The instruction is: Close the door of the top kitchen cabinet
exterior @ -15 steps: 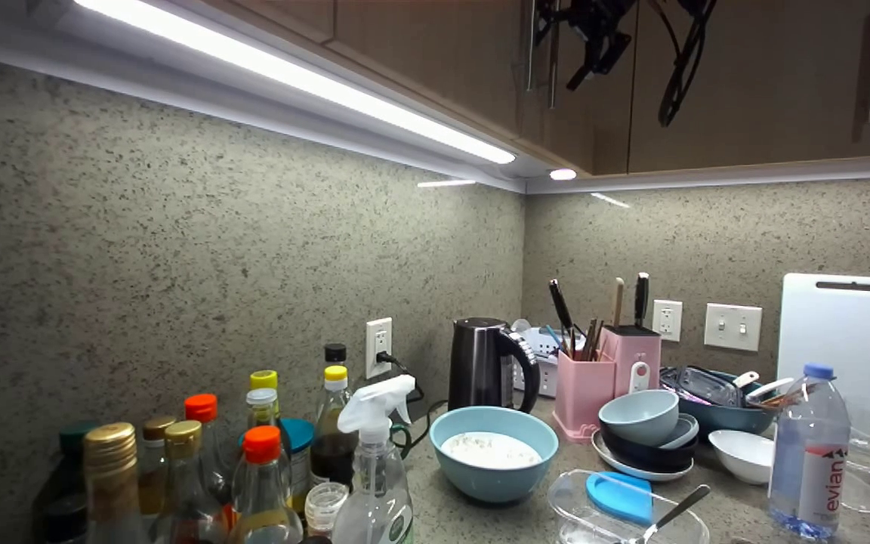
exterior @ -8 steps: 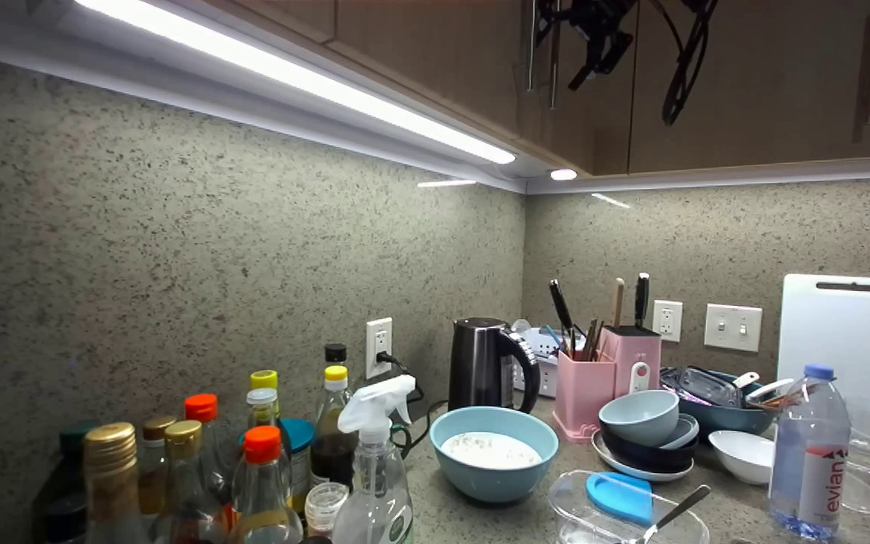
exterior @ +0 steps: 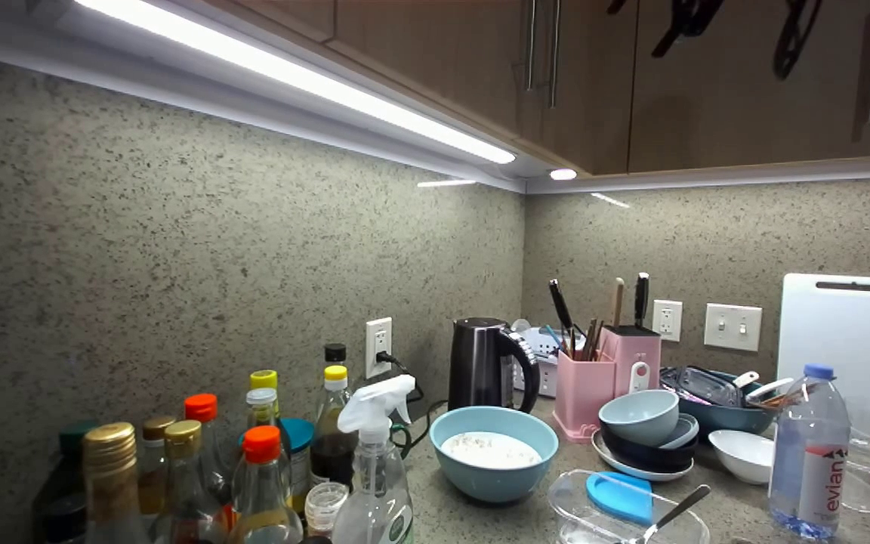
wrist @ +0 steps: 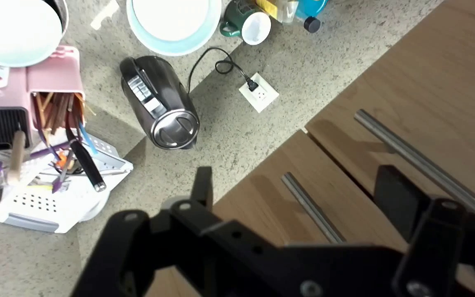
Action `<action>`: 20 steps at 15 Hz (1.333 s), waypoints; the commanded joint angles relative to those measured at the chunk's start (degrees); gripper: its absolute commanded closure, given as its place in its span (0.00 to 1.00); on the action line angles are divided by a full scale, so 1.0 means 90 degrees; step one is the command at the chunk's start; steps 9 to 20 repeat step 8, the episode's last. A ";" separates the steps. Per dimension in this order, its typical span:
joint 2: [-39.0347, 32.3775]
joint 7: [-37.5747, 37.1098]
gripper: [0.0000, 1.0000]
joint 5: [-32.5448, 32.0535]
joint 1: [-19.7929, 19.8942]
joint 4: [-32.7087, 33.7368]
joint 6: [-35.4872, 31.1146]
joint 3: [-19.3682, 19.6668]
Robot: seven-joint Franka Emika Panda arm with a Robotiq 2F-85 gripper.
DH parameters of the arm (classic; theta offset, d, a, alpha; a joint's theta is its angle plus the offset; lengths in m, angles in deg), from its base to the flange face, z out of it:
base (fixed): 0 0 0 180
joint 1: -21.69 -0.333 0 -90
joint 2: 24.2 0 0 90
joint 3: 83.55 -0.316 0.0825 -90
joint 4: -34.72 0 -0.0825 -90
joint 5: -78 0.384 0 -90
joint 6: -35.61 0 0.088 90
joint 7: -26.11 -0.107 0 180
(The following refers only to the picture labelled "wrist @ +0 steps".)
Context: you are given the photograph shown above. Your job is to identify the bottle with black cap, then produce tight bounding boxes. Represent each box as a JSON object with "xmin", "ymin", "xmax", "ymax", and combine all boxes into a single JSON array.
[{"xmin": 293, "ymin": 0, "xmax": 329, "ymax": 35}]

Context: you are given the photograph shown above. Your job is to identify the green mug white inside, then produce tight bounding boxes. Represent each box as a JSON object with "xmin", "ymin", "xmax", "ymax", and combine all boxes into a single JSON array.
[{"xmin": 217, "ymin": 0, "xmax": 273, "ymax": 48}]

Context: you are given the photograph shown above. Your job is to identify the light blue bowl white inside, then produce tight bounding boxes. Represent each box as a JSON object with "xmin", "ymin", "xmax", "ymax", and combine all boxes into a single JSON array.
[{"xmin": 125, "ymin": 0, "xmax": 224, "ymax": 59}]

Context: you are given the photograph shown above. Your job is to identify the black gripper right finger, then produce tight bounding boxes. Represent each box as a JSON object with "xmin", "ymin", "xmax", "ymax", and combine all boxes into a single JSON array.
[{"xmin": 372, "ymin": 163, "xmax": 431, "ymax": 243}]

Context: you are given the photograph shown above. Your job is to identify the wooden chopsticks bundle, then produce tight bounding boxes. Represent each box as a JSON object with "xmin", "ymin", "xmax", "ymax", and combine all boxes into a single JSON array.
[{"xmin": 31, "ymin": 91, "xmax": 85, "ymax": 135}]

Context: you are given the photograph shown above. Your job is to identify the white wall outlet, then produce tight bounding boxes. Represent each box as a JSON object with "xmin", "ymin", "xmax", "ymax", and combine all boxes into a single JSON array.
[{"xmin": 237, "ymin": 71, "xmax": 281, "ymax": 116}]

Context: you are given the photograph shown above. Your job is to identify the white plastic container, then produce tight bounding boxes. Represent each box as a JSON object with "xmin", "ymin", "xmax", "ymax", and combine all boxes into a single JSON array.
[{"xmin": 0, "ymin": 127, "xmax": 135, "ymax": 236}]

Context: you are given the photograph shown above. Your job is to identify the black handled knife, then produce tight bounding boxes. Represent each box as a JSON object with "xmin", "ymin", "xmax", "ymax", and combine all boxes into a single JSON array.
[{"xmin": 62, "ymin": 122, "xmax": 108, "ymax": 193}]

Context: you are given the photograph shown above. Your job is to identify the pale blue bowl with tab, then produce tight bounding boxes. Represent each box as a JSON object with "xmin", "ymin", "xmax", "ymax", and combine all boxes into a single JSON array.
[{"xmin": 0, "ymin": 0, "xmax": 65, "ymax": 91}]

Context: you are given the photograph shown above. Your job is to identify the purple utensil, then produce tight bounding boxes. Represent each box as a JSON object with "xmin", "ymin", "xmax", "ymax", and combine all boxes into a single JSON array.
[{"xmin": 26, "ymin": 137, "xmax": 80, "ymax": 195}]

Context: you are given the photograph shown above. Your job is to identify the wooden handled knife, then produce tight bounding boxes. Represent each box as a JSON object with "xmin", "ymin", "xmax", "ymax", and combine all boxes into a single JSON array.
[{"xmin": 8, "ymin": 127, "xmax": 27, "ymax": 183}]

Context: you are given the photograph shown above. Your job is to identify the black cylindrical speaker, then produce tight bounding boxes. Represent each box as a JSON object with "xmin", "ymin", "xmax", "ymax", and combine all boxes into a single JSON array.
[{"xmin": 116, "ymin": 53, "xmax": 202, "ymax": 152}]

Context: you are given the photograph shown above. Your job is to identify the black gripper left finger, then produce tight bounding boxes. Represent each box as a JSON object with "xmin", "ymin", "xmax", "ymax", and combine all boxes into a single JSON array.
[{"xmin": 189, "ymin": 165, "xmax": 214, "ymax": 211}]

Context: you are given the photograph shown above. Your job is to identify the metal bar door handle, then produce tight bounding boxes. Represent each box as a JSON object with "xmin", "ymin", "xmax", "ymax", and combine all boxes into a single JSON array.
[
  {"xmin": 278, "ymin": 170, "xmax": 347, "ymax": 246},
  {"xmin": 352, "ymin": 107, "xmax": 475, "ymax": 218}
]

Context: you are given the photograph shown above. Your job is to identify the wooden cabinet door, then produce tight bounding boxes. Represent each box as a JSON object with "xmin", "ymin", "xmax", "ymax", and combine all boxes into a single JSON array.
[
  {"xmin": 304, "ymin": 0, "xmax": 475, "ymax": 223},
  {"xmin": 146, "ymin": 129, "xmax": 410, "ymax": 297}
]

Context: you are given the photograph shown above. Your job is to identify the pink utensil holder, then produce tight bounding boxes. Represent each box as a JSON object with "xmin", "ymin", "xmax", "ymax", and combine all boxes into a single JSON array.
[{"xmin": 24, "ymin": 45, "xmax": 85, "ymax": 135}]

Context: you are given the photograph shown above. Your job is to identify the black power cord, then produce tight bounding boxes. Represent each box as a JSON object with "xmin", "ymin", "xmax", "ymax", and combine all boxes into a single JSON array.
[{"xmin": 184, "ymin": 45, "xmax": 260, "ymax": 96}]

